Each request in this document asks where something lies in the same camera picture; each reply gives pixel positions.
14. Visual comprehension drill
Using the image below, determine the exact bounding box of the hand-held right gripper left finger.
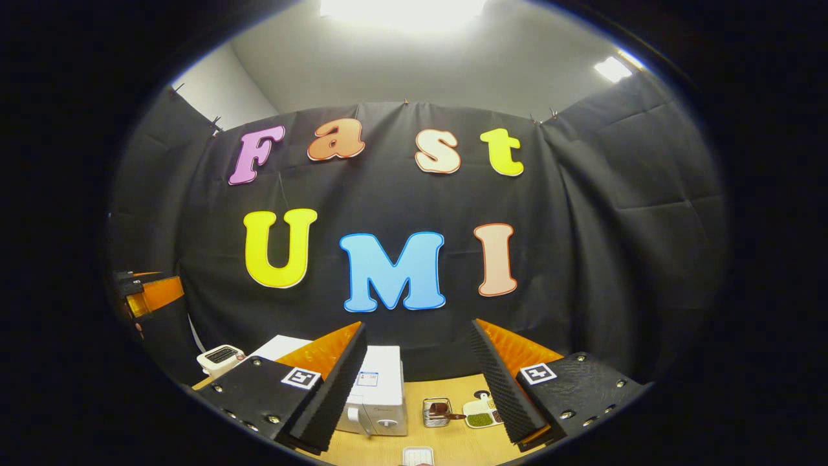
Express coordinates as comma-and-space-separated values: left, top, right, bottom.
194, 322, 368, 454

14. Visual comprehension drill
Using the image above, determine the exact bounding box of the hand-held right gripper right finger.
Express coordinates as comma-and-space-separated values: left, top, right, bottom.
470, 318, 651, 452

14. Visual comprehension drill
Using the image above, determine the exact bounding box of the white microwave oven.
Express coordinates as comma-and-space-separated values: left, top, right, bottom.
249, 335, 409, 437

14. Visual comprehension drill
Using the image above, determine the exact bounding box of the white divided dish with grains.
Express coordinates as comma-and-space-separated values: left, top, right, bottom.
463, 390, 505, 429

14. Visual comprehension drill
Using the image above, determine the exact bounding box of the metal mesh utensil holder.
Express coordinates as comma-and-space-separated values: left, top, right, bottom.
422, 397, 452, 428

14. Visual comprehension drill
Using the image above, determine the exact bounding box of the white toaster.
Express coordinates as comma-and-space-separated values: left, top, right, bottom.
197, 345, 246, 379

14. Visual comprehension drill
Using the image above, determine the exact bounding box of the black backdrop cloth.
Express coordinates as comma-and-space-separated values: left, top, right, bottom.
107, 70, 728, 389

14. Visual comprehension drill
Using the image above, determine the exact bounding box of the small ceiling light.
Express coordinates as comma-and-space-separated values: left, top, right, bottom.
594, 50, 644, 83

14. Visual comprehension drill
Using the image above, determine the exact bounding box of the large ceiling light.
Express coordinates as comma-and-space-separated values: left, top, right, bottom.
319, 0, 487, 32

